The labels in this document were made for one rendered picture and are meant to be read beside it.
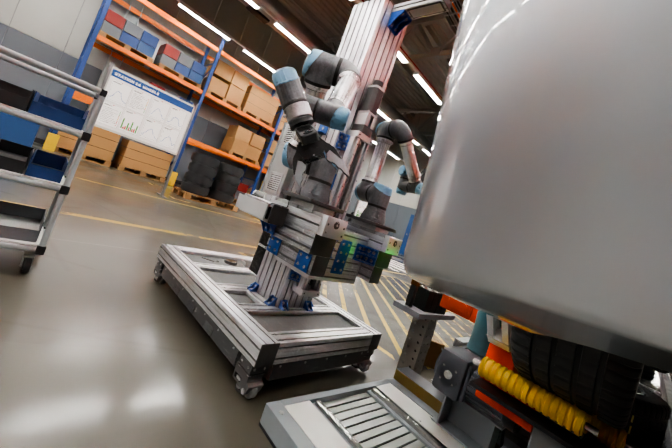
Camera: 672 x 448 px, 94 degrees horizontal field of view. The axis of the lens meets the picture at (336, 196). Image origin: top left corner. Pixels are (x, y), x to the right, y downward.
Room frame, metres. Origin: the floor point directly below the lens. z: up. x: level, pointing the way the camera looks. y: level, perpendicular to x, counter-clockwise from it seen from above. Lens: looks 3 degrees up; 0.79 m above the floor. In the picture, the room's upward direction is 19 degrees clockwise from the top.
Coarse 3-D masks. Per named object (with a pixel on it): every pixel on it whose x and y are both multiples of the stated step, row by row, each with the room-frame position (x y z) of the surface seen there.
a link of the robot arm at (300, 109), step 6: (300, 102) 0.85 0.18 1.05; (306, 102) 0.86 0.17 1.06; (288, 108) 0.85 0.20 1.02; (294, 108) 0.84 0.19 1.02; (300, 108) 0.85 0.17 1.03; (306, 108) 0.86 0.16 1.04; (288, 114) 0.86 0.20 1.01; (294, 114) 0.85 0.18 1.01; (300, 114) 0.85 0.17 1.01; (306, 114) 0.85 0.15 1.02; (312, 114) 0.88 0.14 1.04; (288, 120) 0.86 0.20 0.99
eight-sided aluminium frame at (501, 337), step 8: (488, 320) 0.90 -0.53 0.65; (496, 320) 0.91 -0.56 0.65; (488, 328) 0.92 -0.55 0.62; (496, 328) 0.93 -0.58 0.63; (504, 328) 0.87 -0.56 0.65; (488, 336) 0.93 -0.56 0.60; (496, 336) 0.92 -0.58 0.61; (504, 336) 0.89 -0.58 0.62; (496, 344) 0.93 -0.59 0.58; (504, 344) 0.90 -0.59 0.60
